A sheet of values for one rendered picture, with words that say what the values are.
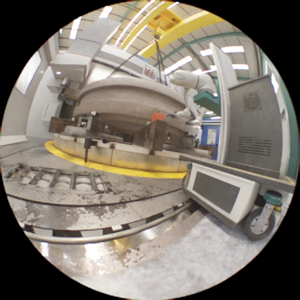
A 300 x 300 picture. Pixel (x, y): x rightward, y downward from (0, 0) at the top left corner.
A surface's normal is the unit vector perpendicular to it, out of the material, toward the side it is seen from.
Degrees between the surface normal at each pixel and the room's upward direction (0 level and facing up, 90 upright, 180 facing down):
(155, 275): 0
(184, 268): 0
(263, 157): 90
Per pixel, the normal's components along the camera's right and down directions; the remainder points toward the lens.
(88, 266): 0.17, -0.98
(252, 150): -0.95, -0.15
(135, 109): 0.18, 0.07
